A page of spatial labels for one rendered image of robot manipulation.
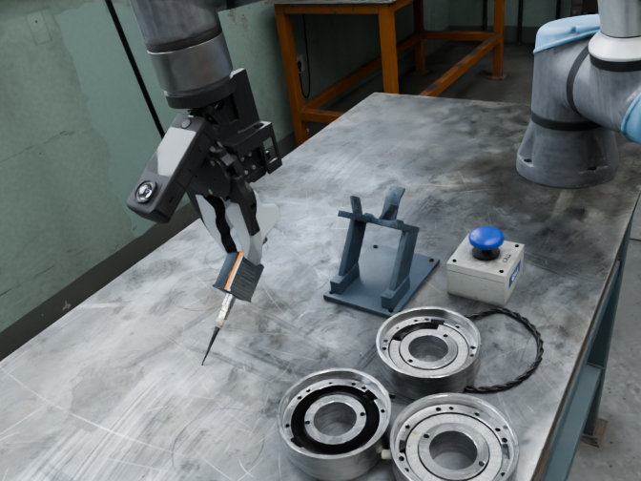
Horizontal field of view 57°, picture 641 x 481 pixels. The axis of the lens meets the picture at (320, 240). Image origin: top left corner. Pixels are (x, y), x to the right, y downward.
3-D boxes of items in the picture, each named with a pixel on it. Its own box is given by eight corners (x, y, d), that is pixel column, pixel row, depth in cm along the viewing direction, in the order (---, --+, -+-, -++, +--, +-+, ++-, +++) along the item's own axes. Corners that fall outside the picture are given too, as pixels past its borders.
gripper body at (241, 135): (286, 171, 67) (258, 66, 61) (234, 209, 62) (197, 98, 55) (238, 162, 71) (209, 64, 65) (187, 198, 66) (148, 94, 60)
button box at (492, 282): (505, 307, 69) (506, 273, 66) (446, 293, 72) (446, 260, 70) (526, 269, 74) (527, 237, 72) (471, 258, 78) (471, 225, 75)
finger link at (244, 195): (270, 230, 64) (240, 156, 60) (260, 238, 63) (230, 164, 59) (241, 227, 67) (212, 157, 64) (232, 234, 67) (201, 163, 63)
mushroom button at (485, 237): (496, 280, 69) (497, 244, 67) (463, 272, 71) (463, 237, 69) (506, 261, 72) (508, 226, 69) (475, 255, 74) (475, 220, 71)
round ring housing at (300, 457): (324, 511, 50) (319, 481, 48) (263, 434, 58) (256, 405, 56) (418, 444, 55) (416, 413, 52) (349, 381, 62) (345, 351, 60)
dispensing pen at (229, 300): (181, 356, 66) (239, 221, 70) (205, 365, 70) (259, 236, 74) (194, 361, 65) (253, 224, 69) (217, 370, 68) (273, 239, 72)
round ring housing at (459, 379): (470, 417, 56) (471, 386, 54) (365, 395, 60) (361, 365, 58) (487, 343, 64) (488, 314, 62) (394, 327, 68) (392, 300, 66)
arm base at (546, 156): (531, 141, 104) (535, 87, 99) (626, 153, 97) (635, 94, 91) (503, 179, 94) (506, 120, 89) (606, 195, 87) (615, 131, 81)
